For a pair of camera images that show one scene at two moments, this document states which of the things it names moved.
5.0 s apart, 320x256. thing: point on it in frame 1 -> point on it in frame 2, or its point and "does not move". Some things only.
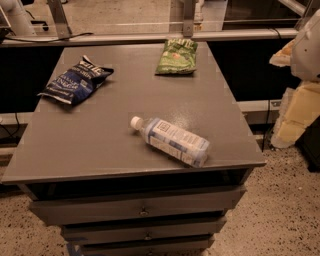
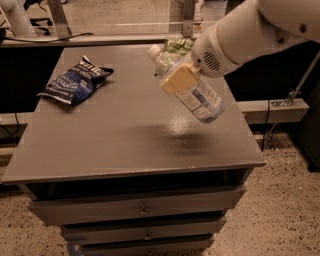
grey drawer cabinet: x=135 y=149 does not move
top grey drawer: x=138 y=205 does not move
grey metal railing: x=187 y=34 does not move
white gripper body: x=307 y=55 -> x=207 y=52
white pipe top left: x=17 y=17 does not move
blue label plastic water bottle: x=174 y=140 -> x=202 y=98
